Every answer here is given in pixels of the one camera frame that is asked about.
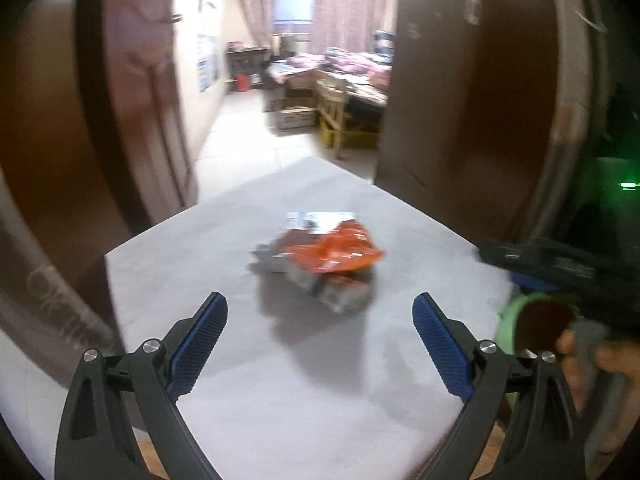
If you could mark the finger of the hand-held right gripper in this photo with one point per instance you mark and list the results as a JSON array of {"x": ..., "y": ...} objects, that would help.
[{"x": 540, "y": 262}]

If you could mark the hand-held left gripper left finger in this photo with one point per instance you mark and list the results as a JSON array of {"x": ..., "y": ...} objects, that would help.
[{"x": 200, "y": 345}]

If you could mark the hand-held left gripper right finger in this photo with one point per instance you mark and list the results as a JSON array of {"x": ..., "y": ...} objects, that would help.
[{"x": 442, "y": 350}]

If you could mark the green-rimmed bin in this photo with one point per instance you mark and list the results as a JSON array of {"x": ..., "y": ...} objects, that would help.
[{"x": 510, "y": 322}]

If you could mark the orange snack wrapper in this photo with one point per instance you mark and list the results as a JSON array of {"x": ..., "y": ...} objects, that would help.
[{"x": 340, "y": 250}]

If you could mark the person's right hand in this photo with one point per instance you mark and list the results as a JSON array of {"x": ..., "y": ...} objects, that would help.
[{"x": 616, "y": 360}]

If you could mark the grey and orange wrapper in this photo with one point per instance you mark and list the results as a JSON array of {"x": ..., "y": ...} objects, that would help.
[{"x": 345, "y": 294}]

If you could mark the orange and silver snack packets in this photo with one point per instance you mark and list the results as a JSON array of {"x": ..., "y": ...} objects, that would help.
[{"x": 306, "y": 222}]

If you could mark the grey-brown printed panel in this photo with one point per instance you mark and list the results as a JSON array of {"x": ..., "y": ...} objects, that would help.
[{"x": 50, "y": 280}]

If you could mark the dark brown wooden panel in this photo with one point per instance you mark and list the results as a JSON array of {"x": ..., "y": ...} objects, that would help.
[{"x": 450, "y": 100}]

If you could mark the yellow crate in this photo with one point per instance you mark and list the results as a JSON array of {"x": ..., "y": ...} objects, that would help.
[{"x": 350, "y": 137}]

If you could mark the cardboard box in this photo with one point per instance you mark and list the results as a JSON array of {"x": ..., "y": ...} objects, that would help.
[{"x": 296, "y": 119}]

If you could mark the red bucket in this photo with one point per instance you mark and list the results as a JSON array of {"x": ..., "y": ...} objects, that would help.
[{"x": 243, "y": 83}]

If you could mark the brown wooden door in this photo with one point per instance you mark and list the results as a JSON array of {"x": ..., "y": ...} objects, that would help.
[{"x": 145, "y": 85}]

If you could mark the wooden table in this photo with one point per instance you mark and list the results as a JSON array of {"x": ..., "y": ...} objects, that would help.
[{"x": 332, "y": 95}]

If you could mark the dark desk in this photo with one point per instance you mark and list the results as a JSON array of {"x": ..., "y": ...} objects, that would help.
[{"x": 247, "y": 60}]

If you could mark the patterned curtain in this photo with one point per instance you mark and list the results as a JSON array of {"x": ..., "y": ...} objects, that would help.
[{"x": 350, "y": 5}]

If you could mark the window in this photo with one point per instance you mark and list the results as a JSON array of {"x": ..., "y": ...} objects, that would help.
[{"x": 294, "y": 0}]

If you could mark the wall poster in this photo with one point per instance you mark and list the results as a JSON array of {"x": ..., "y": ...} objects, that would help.
[{"x": 207, "y": 62}]

